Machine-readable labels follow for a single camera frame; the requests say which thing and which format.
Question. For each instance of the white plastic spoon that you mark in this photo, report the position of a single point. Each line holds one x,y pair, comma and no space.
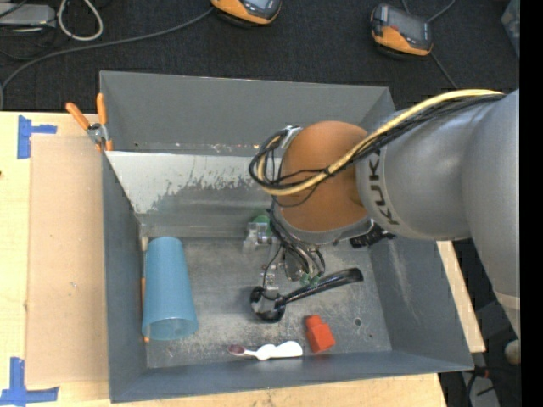
280,351

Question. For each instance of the grey metal bin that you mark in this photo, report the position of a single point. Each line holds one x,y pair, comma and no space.
220,113

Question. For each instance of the orange thin stick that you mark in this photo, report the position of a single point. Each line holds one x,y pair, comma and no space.
143,288

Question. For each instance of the blue plastic cup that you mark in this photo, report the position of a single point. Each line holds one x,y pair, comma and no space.
167,286

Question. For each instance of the brown cardboard board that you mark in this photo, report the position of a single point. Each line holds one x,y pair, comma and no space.
63,248

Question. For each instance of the red block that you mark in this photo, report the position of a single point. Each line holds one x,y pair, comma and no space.
319,335

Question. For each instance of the black ladle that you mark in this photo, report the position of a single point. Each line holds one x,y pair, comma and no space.
322,284

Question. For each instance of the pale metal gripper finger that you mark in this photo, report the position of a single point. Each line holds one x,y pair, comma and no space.
256,235
268,299

